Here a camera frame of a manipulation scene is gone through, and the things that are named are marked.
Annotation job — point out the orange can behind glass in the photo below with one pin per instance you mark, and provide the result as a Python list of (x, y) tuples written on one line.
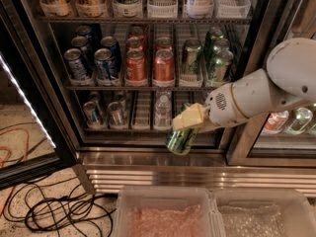
[(275, 122)]

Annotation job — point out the rear left orange can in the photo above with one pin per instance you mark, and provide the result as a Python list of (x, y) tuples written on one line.
[(136, 32)]

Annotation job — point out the right clear plastic bin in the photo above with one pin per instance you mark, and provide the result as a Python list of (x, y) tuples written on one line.
[(264, 213)]

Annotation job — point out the top shelf white green bottle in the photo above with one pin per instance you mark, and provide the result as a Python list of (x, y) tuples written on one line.
[(127, 8)]

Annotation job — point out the closed right fridge door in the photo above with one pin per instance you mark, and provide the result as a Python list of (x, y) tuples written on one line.
[(273, 21)]

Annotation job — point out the empty white shelf tray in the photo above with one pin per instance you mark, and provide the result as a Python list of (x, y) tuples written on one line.
[(166, 9)]

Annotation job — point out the rear left blue can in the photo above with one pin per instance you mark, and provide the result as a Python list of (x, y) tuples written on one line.
[(87, 32)]

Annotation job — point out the left water bottle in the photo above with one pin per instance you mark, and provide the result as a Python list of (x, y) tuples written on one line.
[(163, 109)]

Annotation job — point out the front left orange can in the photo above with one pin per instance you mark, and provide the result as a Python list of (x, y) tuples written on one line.
[(135, 65)]

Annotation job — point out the front right orange can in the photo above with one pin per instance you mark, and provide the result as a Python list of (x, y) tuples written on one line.
[(164, 65)]

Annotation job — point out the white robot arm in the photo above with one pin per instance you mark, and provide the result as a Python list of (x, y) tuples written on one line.
[(287, 82)]

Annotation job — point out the left clear plastic bin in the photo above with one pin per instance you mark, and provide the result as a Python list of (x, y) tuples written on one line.
[(164, 212)]

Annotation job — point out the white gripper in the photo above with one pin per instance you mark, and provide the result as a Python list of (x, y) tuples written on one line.
[(219, 107)]

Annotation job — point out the front left blue can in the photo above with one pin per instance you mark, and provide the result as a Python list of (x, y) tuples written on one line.
[(74, 60)]

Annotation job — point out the blue can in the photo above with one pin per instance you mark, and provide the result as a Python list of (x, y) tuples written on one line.
[(74, 60), (106, 64), (87, 32), (112, 44), (84, 45)]

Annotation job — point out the bottom left silver can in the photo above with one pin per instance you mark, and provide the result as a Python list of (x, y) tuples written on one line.
[(92, 113)]

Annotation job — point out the silver can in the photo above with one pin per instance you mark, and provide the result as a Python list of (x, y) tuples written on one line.
[(92, 113), (116, 113)]

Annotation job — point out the empty white tray right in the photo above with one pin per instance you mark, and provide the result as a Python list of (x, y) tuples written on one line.
[(232, 9)]

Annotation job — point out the clear plastic bin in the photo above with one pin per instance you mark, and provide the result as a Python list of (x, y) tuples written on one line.
[(264, 213), (164, 212)]

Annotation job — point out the front right blue can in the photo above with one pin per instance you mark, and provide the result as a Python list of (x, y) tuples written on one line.
[(106, 64)]

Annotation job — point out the green can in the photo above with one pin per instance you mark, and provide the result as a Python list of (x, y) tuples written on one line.
[(219, 64), (298, 121), (218, 45), (214, 33), (191, 56), (180, 142)]

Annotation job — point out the bottom right silver can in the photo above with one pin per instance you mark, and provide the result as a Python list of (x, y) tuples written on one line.
[(116, 113)]

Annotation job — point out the green can behind glass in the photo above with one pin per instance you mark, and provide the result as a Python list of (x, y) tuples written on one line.
[(298, 121)]

